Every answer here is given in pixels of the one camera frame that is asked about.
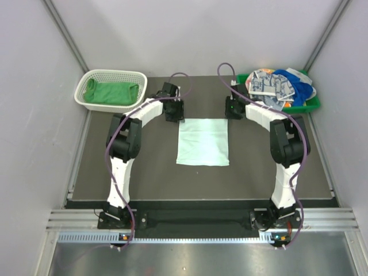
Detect light mint towel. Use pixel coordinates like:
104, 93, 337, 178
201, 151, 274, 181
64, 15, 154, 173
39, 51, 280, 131
176, 118, 229, 166

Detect white perforated plastic basket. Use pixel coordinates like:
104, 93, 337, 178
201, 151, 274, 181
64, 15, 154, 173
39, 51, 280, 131
74, 69, 148, 113

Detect green microfiber towel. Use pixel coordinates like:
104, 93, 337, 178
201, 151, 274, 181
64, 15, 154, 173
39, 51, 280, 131
83, 79, 139, 106

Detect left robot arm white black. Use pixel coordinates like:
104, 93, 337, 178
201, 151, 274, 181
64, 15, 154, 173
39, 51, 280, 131
100, 82, 184, 229

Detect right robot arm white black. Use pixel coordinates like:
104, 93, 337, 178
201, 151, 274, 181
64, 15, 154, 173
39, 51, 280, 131
225, 80, 310, 228

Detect blue white patterned towel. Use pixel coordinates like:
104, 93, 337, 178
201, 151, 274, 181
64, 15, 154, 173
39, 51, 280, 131
245, 68, 296, 110

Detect green plastic bin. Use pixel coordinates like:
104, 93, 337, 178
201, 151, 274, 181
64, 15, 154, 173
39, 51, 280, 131
236, 71, 320, 114

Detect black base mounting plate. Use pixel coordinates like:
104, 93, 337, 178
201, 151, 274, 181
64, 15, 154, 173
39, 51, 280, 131
97, 209, 301, 237

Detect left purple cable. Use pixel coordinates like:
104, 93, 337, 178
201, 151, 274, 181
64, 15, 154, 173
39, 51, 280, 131
103, 72, 193, 250

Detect purple cable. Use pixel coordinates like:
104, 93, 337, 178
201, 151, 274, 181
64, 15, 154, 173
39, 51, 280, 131
103, 72, 193, 250
217, 63, 305, 250

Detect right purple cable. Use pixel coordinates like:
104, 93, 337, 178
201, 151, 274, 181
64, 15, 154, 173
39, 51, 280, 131
217, 63, 305, 250

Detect white slotted cable duct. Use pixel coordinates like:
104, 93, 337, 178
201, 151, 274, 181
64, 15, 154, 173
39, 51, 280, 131
57, 232, 286, 245

